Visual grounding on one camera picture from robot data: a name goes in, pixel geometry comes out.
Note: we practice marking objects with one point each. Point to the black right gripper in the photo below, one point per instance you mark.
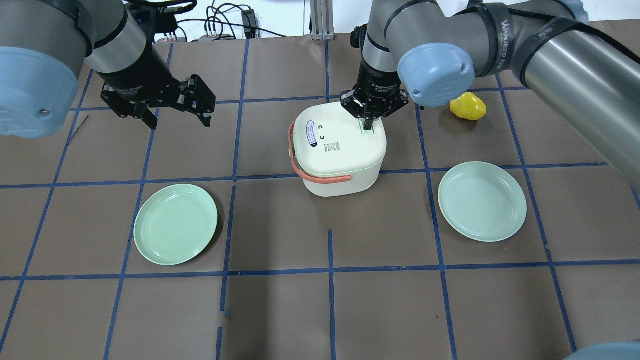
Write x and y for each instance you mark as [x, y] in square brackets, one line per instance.
[378, 79]

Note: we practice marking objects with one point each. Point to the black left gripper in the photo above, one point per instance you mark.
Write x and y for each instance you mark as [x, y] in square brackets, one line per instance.
[136, 72]

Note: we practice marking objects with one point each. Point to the white rice cooker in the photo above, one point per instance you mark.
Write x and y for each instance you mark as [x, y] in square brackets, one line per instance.
[333, 153]

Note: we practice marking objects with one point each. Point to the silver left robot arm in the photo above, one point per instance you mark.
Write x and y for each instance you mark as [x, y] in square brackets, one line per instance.
[45, 43]

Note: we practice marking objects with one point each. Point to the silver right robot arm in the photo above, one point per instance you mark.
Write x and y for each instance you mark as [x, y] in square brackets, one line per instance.
[410, 50]

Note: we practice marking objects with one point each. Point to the yellow toy bell pepper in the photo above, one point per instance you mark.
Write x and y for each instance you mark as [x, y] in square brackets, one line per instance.
[468, 107]

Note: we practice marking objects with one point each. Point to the green plate far from toy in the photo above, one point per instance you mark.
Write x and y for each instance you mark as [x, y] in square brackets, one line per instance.
[175, 224]

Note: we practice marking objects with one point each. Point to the black power adapter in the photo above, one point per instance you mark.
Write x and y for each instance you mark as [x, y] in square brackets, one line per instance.
[249, 23]

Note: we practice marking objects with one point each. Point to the green plate near yellow toy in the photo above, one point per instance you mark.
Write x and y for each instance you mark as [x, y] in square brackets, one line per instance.
[482, 202]

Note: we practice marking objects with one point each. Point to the aluminium frame post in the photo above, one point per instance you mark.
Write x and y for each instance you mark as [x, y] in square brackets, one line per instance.
[322, 20]

